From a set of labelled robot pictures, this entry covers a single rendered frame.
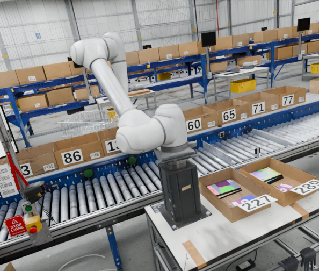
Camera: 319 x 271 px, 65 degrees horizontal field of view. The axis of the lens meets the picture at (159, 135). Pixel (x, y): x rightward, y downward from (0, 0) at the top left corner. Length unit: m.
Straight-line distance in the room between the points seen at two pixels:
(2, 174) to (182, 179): 1.01
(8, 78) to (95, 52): 5.35
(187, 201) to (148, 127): 0.52
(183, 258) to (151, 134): 0.63
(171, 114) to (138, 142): 0.23
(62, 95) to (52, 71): 0.63
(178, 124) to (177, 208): 0.49
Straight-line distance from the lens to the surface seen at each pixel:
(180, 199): 1.47
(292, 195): 1.69
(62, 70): 6.64
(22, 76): 6.71
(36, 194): 1.66
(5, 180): 1.68
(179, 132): 1.31
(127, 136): 1.18
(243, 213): 1.55
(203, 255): 1.37
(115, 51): 1.59
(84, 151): 2.24
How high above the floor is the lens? 1.73
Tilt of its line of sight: 19 degrees down
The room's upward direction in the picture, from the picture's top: 9 degrees counter-clockwise
